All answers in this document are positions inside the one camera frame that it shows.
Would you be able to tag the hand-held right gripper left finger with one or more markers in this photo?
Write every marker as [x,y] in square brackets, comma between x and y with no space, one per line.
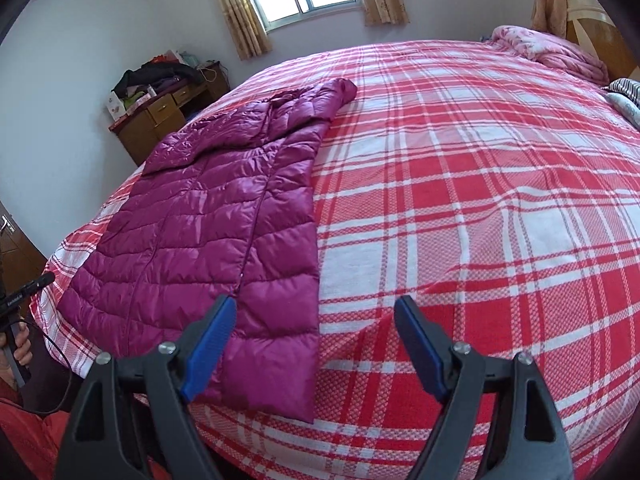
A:
[210,345]

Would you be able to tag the bed with red plaid sheet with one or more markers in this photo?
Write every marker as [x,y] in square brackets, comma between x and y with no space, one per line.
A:
[450,210]

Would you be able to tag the wooden bed headboard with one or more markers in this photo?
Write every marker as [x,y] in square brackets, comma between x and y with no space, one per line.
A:
[600,35]

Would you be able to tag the striped pillow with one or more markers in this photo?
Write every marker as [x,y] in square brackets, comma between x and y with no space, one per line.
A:
[627,91]

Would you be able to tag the black clothes pile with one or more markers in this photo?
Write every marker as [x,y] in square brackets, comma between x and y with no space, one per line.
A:
[155,72]

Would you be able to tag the brown wooden door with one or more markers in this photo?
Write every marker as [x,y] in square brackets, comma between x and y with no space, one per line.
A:
[20,250]

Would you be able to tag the person's red clothing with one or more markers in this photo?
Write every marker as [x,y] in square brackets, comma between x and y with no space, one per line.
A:
[30,440]

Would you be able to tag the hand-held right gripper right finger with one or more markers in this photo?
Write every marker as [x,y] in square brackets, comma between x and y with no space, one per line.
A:
[422,350]

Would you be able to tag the white carton box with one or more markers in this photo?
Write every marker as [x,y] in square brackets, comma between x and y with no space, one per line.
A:
[115,107]

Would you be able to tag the person's left hand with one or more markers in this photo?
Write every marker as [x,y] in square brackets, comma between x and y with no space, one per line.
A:
[24,350]

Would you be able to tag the purple down jacket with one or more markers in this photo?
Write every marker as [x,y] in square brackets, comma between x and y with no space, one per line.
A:
[200,210]

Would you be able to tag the grey floral pillow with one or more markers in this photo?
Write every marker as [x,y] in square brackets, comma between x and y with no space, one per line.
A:
[627,110]

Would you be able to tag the pink folded blanket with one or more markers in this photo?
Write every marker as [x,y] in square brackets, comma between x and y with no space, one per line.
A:
[550,50]

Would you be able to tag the brown wooden desk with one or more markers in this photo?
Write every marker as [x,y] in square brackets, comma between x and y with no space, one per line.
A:
[145,135]

